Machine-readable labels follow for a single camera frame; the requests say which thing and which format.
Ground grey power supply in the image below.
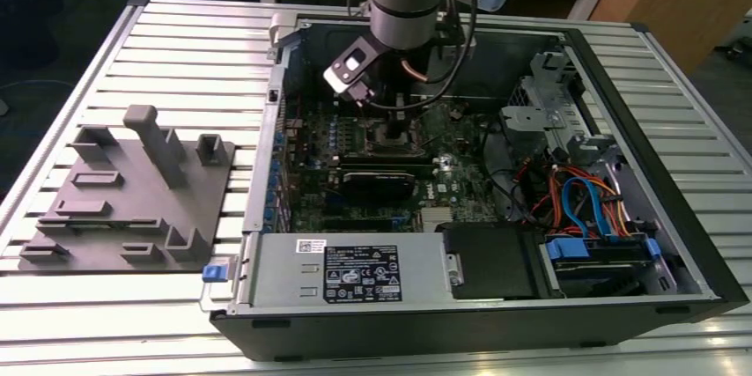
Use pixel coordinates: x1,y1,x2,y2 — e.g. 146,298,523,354
232,232,458,309

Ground small silver heatsink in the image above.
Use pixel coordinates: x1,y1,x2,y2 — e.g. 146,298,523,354
420,206,458,224

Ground orange power wires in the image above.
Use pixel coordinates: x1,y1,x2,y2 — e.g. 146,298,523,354
546,164,639,240

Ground hard disk in blue carrier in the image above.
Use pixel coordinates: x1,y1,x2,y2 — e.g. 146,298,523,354
543,237,663,300

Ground green motherboard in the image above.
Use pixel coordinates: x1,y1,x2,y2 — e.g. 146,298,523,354
282,98,512,234

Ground copper coloured hose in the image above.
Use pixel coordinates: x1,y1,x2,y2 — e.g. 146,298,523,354
402,56,431,85

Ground blue data wire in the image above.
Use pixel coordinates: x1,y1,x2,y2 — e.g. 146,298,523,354
559,176,619,243

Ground grey parts rack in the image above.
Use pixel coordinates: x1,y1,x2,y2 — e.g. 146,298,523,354
16,104,238,272

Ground black graphics card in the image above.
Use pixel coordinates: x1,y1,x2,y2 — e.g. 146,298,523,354
339,169,418,206

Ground black wire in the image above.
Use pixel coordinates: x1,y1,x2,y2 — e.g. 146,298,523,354
479,122,534,224

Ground black PC case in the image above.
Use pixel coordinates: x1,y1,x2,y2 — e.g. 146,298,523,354
208,12,751,363

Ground metal disk bay cage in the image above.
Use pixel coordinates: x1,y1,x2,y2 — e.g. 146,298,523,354
498,52,628,170

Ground black drive housing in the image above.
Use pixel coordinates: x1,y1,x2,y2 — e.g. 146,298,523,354
440,222,558,302

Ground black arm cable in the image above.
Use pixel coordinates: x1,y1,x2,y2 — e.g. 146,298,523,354
346,0,479,111

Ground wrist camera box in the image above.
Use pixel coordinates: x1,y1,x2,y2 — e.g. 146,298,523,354
322,36,382,96

